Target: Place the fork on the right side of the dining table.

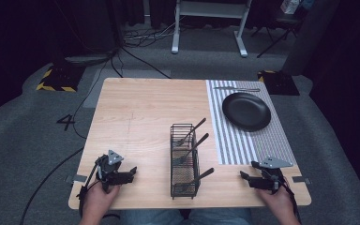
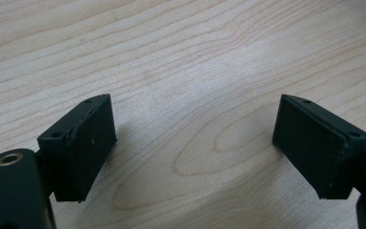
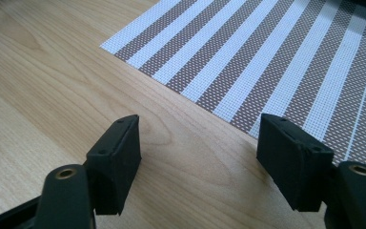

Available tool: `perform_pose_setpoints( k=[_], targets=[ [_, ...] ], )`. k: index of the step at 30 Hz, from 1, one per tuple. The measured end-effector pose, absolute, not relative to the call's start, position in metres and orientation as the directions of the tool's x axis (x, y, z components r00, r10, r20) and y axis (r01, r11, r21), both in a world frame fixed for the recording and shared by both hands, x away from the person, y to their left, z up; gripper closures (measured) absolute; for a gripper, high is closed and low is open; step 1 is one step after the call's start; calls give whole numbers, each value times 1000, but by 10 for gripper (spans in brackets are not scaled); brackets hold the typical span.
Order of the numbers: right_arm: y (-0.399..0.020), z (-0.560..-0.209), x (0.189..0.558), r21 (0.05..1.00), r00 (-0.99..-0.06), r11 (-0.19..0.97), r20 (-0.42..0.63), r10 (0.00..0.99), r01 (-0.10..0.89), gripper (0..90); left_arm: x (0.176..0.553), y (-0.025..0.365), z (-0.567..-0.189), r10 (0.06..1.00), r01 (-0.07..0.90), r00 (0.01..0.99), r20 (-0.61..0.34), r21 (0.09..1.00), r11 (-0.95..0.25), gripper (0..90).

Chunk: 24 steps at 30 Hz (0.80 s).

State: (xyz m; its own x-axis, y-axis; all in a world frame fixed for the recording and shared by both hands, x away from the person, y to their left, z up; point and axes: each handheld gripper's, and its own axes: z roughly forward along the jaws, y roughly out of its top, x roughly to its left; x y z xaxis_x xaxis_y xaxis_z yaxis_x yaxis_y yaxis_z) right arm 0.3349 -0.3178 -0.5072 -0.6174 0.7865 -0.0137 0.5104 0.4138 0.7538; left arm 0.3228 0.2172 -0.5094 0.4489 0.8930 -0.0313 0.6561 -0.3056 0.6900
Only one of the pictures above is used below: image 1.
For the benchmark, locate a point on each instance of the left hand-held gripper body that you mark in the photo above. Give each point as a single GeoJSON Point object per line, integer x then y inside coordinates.
{"type": "Point", "coordinates": [107, 172]}

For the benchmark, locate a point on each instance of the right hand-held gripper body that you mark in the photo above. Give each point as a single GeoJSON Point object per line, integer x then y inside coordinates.
{"type": "Point", "coordinates": [272, 175]}

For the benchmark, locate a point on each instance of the person's left hand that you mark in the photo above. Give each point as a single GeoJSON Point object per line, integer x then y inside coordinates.
{"type": "Point", "coordinates": [97, 200]}

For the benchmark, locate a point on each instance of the person's right hand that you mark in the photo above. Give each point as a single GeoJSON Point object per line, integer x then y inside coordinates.
{"type": "Point", "coordinates": [279, 204]}

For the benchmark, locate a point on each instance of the grey striped placemat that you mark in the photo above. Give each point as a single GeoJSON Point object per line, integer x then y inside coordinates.
{"type": "Point", "coordinates": [240, 146]}

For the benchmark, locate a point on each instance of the grey tape strip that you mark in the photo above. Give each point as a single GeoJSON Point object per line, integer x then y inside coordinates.
{"type": "Point", "coordinates": [76, 178]}
{"type": "Point", "coordinates": [301, 180]}

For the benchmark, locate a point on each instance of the black plate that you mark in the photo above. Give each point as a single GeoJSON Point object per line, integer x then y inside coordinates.
{"type": "Point", "coordinates": [246, 112]}

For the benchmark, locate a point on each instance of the silver table knife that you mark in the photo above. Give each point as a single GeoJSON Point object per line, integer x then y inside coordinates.
{"type": "Point", "coordinates": [237, 89]}

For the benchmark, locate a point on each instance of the black yellow striped floor base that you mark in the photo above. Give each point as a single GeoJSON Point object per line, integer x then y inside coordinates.
{"type": "Point", "coordinates": [61, 79]}
{"type": "Point", "coordinates": [279, 82]}

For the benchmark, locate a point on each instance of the grey stand base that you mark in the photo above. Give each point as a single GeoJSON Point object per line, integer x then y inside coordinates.
{"type": "Point", "coordinates": [87, 59]}

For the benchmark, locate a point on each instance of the grey partition panel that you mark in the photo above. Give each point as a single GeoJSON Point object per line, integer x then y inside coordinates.
{"type": "Point", "coordinates": [312, 34]}

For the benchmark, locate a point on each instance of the black folding stand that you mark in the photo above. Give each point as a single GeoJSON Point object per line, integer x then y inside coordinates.
{"type": "Point", "coordinates": [281, 25]}

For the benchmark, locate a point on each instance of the light cardboard box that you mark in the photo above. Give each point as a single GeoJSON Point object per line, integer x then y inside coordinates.
{"type": "Point", "coordinates": [290, 6]}

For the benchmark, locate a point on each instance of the white desk frame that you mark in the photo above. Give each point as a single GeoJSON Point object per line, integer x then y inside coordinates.
{"type": "Point", "coordinates": [211, 9]}

